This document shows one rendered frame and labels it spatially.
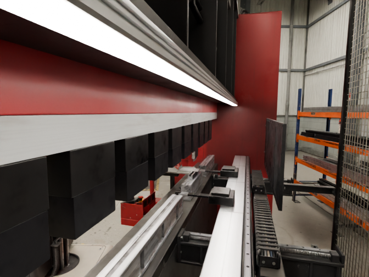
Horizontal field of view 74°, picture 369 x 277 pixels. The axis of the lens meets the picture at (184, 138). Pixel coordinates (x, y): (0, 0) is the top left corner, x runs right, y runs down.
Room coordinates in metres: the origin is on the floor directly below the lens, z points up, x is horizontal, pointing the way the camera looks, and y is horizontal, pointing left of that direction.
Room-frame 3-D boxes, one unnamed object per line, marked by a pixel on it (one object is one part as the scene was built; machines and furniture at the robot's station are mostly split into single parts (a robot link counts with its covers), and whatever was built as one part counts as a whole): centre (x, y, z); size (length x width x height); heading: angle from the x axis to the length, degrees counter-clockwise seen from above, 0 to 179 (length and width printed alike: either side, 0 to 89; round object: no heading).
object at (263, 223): (0.80, -0.27, 1.02); 0.44 x 0.06 x 0.04; 166
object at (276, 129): (1.74, -0.62, 1.12); 1.13 x 0.02 x 0.44; 166
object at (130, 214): (1.61, 0.30, 0.75); 0.20 x 0.16 x 0.18; 163
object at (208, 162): (2.18, -0.21, 0.92); 0.50 x 0.06 x 0.10; 166
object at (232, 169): (1.60, -0.22, 1.01); 0.26 x 0.12 x 0.05; 76
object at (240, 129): (2.54, -0.48, 1.15); 0.85 x 0.25 x 2.30; 76
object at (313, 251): (0.97, -0.29, 0.81); 0.64 x 0.08 x 0.14; 76
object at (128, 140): (0.70, 0.17, 1.24); 0.15 x 0.09 x 0.17; 166
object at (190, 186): (1.59, -0.06, 0.92); 0.39 x 0.06 x 0.10; 166
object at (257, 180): (1.34, -0.41, 1.02); 0.37 x 0.06 x 0.04; 166
